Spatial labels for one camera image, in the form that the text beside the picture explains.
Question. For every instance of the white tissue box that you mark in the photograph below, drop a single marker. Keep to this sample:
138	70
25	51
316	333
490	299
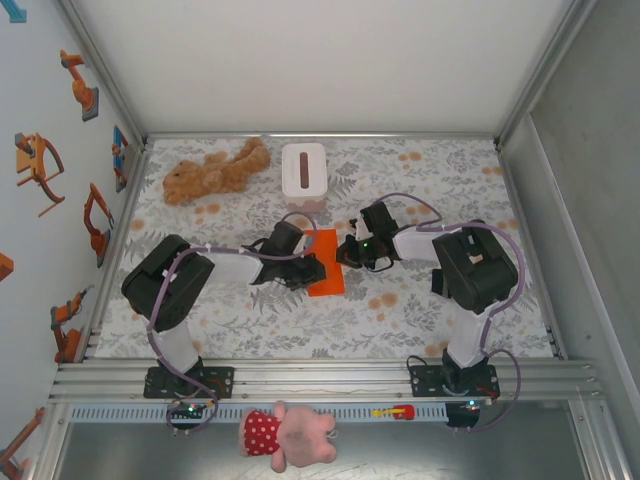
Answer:
315	170

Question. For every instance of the orange block sticker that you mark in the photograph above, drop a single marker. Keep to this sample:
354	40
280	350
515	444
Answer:
5	267

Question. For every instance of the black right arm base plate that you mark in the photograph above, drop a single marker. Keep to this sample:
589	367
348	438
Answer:
425	382

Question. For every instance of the blue and orange sticker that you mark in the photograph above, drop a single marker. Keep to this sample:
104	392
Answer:
119	155

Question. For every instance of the floral printed tablecloth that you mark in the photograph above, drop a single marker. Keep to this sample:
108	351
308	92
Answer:
300	325

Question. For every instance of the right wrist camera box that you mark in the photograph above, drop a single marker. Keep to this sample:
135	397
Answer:
377	220

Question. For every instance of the orange curved robot sticker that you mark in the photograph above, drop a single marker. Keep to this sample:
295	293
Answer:
32	165

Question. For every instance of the small red yellow tool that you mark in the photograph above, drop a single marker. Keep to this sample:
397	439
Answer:
400	412

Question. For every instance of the blue wall sticker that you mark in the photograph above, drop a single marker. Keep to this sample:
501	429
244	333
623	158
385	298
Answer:
15	10

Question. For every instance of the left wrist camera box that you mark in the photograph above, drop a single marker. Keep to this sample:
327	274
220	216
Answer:
287	237

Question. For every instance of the thin aluminium cross rail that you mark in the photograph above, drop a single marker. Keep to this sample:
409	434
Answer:
320	135

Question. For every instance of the brown teddy bear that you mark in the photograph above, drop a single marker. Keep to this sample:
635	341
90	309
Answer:
220	175

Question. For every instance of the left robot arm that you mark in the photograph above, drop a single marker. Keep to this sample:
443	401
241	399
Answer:
170	290

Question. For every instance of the aluminium rail beam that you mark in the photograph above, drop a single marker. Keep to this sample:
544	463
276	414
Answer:
325	380

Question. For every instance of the pink plush toy polka dots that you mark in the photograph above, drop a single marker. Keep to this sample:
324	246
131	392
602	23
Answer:
295	440

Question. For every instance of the aluminium corner post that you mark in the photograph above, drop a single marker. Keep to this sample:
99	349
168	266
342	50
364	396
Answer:
105	75
545	70

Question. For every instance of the small circuit board with LED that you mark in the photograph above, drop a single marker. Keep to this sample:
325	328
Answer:
470	405
190	410

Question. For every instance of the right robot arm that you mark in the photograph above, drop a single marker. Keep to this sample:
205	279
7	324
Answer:
475	275

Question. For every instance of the aluminium side rail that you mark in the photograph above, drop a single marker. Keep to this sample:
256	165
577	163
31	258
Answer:
117	260
519	210

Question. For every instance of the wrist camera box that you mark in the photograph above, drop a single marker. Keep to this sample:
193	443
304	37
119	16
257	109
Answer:
287	237
377	220

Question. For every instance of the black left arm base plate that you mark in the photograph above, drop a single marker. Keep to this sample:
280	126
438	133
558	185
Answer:
220	382

